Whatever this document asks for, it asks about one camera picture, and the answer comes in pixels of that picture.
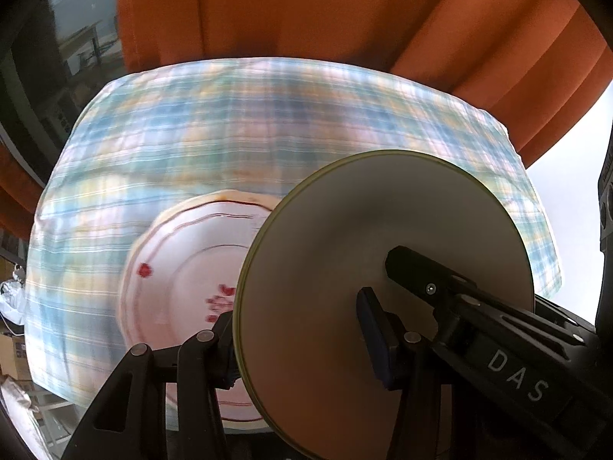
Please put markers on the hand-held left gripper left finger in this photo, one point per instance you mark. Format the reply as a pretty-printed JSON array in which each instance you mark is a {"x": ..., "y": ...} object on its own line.
[{"x": 220, "y": 340}]

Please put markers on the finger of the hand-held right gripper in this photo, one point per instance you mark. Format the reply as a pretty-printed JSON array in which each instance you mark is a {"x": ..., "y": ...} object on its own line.
[
  {"x": 565, "y": 314},
  {"x": 416, "y": 273}
]

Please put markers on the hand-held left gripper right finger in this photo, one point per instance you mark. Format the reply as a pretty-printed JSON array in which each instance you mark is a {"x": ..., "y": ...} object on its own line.
[{"x": 376, "y": 335}]

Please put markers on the scalloped plate red pattern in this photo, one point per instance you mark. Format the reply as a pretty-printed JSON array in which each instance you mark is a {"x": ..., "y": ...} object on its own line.
[{"x": 177, "y": 287}]

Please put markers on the white bowl blue landscape print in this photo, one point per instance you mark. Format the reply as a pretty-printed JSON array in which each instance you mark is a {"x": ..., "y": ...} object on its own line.
[{"x": 325, "y": 249}]

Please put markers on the cardboard box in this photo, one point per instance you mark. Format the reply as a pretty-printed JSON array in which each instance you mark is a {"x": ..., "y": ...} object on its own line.
[{"x": 12, "y": 354}]

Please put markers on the plaid pastel tablecloth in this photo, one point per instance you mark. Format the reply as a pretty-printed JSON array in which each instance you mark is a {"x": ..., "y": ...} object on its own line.
[{"x": 239, "y": 129}]

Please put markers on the white plastic bag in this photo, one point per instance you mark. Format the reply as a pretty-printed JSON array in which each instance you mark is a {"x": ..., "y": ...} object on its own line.
[{"x": 10, "y": 297}]

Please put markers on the orange curtain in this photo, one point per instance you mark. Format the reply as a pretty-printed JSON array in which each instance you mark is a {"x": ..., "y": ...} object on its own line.
[
  {"x": 19, "y": 191},
  {"x": 335, "y": 9}
]

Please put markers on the dark glass window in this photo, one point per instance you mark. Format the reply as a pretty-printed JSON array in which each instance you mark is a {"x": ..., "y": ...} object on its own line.
[{"x": 48, "y": 57}]

